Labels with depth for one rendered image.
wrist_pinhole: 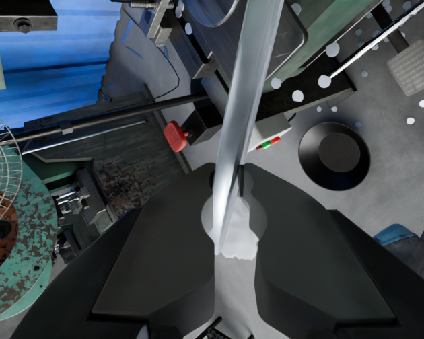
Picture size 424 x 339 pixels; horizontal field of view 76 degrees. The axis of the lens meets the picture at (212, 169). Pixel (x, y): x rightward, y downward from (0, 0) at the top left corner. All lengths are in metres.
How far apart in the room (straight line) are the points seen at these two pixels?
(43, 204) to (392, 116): 1.57
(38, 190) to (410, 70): 1.58
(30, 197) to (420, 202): 1.68
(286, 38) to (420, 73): 0.63
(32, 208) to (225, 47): 1.31
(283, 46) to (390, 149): 0.87
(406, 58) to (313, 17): 0.50
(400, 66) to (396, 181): 0.46
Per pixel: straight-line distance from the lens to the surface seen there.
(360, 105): 1.21
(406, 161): 1.22
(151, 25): 0.68
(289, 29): 0.40
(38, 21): 0.44
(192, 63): 0.65
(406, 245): 0.60
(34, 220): 1.57
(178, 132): 0.66
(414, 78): 0.99
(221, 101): 0.69
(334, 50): 0.52
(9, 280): 1.55
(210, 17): 0.49
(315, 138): 1.29
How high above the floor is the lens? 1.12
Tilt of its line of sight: 37 degrees down
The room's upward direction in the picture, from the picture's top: 115 degrees counter-clockwise
